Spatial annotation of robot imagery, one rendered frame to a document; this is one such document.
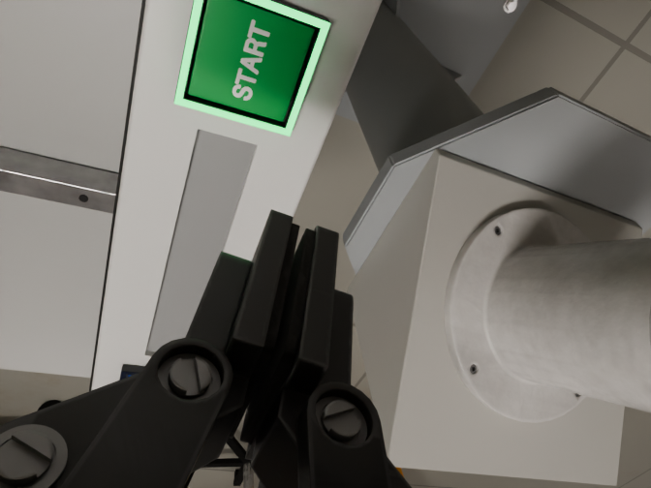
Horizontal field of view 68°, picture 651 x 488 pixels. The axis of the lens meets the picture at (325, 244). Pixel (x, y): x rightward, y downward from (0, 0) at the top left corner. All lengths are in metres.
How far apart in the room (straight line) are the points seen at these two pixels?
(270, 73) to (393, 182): 0.24
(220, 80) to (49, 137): 0.23
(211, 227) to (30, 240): 0.25
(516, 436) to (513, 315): 0.12
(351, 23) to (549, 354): 0.27
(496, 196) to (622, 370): 0.18
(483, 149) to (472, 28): 0.88
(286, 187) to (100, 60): 0.19
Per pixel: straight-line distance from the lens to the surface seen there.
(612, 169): 0.54
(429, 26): 1.28
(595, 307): 0.36
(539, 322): 0.39
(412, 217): 0.44
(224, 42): 0.23
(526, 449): 0.50
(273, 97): 0.24
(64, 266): 0.52
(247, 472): 2.43
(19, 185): 0.43
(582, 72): 1.53
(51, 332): 0.59
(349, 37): 0.23
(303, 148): 0.25
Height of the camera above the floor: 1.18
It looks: 49 degrees down
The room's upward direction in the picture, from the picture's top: 169 degrees clockwise
